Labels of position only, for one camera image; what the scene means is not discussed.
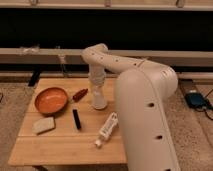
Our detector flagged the white ceramic cup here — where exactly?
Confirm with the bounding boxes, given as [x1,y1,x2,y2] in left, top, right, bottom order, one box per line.
[92,86,107,110]

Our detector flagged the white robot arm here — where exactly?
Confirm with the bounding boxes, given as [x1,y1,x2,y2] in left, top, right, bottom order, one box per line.
[82,44,181,171]

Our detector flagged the black eraser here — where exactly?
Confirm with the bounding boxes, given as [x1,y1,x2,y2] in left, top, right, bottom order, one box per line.
[73,109,81,130]

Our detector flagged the red chili pepper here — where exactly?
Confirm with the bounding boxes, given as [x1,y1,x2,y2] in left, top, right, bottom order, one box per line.
[72,89,88,102]

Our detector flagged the white plastic bottle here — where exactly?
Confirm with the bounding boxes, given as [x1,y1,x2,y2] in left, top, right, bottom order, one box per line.
[95,112,118,148]

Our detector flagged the orange bowl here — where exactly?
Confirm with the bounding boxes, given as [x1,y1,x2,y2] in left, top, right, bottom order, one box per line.
[34,87,68,115]

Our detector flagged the wooden table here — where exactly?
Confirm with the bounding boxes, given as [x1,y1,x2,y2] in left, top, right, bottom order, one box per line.
[8,78,126,166]

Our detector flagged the beige sponge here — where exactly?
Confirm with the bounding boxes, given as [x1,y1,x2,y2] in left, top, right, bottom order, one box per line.
[32,117,55,134]

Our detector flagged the blue device on floor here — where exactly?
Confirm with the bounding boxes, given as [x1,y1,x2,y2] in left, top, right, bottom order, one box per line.
[185,93,210,108]

